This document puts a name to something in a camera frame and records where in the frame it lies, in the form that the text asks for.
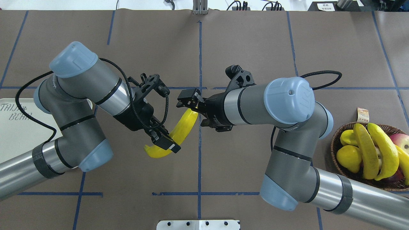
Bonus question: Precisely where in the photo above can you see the yellow starfruit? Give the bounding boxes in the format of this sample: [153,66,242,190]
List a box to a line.
[340,129,358,147]

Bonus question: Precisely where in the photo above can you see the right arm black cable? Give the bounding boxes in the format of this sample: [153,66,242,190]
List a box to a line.
[270,70,343,150]

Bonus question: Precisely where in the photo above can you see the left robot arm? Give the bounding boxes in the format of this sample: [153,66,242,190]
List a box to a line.
[1,41,180,200]

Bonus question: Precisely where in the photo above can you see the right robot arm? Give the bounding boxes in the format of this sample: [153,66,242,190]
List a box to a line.
[177,77,409,230]

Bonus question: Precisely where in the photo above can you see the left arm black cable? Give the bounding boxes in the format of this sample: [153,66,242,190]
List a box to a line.
[15,57,170,141]

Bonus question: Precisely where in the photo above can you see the red pink apple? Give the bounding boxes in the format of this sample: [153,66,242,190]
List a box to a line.
[390,134,409,154]

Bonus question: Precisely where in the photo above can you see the paper price tag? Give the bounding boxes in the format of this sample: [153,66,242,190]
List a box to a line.
[357,107,369,123]

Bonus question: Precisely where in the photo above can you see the aluminium frame post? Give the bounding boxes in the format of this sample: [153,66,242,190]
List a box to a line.
[192,0,209,15]

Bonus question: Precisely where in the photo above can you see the yellow banana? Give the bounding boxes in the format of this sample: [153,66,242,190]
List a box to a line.
[367,123,400,181]
[395,145,409,186]
[353,123,379,180]
[144,109,198,158]

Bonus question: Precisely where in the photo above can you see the brown wicker basket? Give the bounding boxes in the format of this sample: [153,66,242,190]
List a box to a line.
[330,122,408,191]

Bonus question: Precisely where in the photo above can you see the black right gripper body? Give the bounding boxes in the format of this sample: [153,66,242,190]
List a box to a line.
[198,93,234,132]

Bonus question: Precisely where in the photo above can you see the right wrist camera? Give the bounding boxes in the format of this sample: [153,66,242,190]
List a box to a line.
[225,65,256,93]

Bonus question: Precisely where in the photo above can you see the white rectangular bear tray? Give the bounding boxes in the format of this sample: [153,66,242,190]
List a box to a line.
[0,98,93,164]

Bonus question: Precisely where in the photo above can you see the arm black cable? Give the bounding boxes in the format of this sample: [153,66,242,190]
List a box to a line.
[15,57,170,141]
[270,70,343,150]

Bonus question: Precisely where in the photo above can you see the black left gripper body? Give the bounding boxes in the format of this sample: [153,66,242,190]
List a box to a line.
[114,89,156,136]

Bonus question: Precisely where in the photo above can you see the yellow lemon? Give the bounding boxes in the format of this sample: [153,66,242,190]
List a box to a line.
[336,145,363,173]

